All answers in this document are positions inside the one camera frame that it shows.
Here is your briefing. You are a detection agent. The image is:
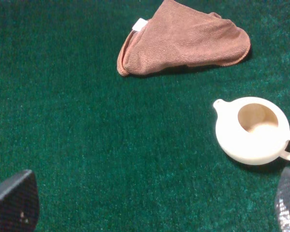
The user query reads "green felt table cover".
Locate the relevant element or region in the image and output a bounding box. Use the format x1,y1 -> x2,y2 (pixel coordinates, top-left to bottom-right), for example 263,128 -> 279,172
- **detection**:
0,0 -> 290,232

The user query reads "white ceramic teapot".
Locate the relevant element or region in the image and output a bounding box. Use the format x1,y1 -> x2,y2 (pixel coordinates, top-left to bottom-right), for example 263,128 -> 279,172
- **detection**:
213,97 -> 290,165

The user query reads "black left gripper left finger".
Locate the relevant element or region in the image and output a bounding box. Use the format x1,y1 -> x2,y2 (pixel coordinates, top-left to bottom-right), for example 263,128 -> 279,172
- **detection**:
0,170 -> 40,232

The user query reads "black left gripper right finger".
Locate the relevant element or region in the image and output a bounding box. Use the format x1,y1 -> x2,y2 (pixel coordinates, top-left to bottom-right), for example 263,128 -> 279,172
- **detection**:
275,167 -> 290,232

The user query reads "pink folded cloth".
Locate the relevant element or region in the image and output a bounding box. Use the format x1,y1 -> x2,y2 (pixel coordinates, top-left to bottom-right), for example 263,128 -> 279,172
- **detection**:
117,0 -> 251,76

